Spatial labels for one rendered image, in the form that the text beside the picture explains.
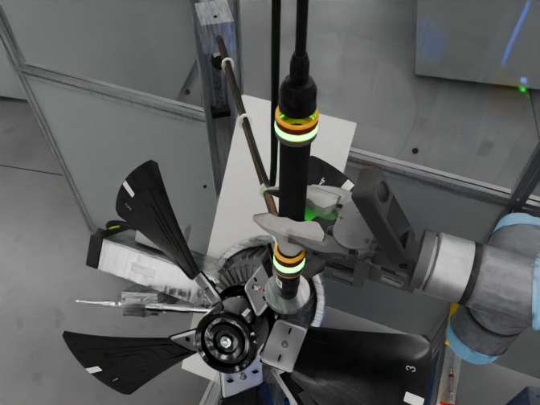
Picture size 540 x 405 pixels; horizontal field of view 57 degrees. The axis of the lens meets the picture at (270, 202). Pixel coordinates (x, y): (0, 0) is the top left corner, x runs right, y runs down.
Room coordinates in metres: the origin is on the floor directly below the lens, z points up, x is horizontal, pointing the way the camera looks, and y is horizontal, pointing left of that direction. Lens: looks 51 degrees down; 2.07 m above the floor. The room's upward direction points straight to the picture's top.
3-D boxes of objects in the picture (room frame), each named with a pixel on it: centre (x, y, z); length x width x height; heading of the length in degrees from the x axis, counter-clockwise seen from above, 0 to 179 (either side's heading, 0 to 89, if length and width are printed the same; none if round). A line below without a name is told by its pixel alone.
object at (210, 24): (0.99, 0.12, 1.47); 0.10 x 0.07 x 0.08; 14
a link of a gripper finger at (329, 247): (0.34, -0.07, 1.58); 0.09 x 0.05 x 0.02; 79
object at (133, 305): (0.52, 0.29, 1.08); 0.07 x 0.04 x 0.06; 79
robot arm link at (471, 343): (0.30, -0.29, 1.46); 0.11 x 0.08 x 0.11; 147
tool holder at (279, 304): (0.39, -0.02, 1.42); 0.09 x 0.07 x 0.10; 14
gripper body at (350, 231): (0.34, -0.13, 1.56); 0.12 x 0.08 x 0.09; 69
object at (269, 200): (0.68, 0.05, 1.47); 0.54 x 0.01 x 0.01; 14
